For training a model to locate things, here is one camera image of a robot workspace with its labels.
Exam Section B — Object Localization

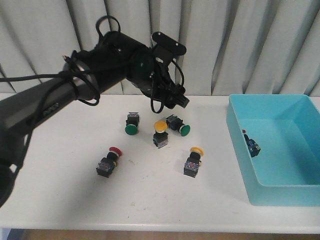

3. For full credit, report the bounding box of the green push button left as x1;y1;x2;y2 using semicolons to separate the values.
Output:
124;112;140;136

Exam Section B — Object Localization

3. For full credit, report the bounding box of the light blue plastic box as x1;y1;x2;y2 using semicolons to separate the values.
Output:
226;94;320;207

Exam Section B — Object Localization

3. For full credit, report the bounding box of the yellow mushroom push button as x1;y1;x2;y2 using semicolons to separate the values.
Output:
152;120;169;149

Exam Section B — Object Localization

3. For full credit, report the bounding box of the green push button switch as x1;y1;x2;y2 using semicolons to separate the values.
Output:
165;114;191;137

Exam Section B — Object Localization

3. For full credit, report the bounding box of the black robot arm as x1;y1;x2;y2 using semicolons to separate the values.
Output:
0;31;189;204

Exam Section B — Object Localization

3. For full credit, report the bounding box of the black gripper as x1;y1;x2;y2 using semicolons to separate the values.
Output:
149;64;190;109

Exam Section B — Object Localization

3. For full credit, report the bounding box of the red mushroom push button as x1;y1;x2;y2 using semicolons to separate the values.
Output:
96;146;123;178

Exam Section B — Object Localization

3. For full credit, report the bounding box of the white pleated curtain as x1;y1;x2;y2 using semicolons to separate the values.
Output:
0;0;320;97

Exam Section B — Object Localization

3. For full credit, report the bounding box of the yellow push button near box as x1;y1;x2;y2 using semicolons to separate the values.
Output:
183;146;204;178

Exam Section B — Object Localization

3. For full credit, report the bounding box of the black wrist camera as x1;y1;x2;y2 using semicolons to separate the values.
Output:
151;31;187;65

